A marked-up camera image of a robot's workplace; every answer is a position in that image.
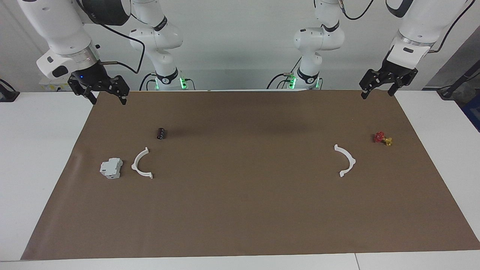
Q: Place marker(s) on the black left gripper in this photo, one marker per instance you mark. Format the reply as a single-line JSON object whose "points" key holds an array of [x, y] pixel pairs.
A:
{"points": [[393, 75]]}

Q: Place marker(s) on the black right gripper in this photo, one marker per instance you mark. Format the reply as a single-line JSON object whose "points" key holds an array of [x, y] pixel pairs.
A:
{"points": [[93, 78]]}

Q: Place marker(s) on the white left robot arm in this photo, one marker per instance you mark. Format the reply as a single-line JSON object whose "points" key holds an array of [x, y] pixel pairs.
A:
{"points": [[420, 22]]}

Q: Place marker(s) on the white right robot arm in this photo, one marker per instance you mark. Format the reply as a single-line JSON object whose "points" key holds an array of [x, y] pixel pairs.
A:
{"points": [[56, 22]]}

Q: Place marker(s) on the red handwheel brass valve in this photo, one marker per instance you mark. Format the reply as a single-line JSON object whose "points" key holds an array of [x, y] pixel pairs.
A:
{"points": [[380, 137]]}

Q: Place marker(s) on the white box with yellow labels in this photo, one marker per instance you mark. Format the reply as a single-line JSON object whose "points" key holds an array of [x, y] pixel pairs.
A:
{"points": [[48, 87]]}

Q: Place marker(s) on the black cylindrical capacitor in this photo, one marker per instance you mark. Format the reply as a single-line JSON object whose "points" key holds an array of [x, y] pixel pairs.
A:
{"points": [[161, 134]]}

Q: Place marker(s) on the white circuit breaker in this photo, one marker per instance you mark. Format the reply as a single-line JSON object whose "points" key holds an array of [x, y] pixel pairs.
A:
{"points": [[111, 168]]}

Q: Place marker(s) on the black angled stand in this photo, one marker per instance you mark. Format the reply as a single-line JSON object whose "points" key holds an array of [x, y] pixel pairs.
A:
{"points": [[455, 84]]}

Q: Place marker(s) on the blue box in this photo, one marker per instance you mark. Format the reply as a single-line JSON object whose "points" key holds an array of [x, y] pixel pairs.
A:
{"points": [[473, 114]]}

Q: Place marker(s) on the brown paper table mat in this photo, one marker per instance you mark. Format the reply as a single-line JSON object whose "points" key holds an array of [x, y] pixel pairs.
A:
{"points": [[240, 210]]}

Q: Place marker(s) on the black clamp mount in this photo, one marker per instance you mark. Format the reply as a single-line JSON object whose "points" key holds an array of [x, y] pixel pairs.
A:
{"points": [[7, 93]]}

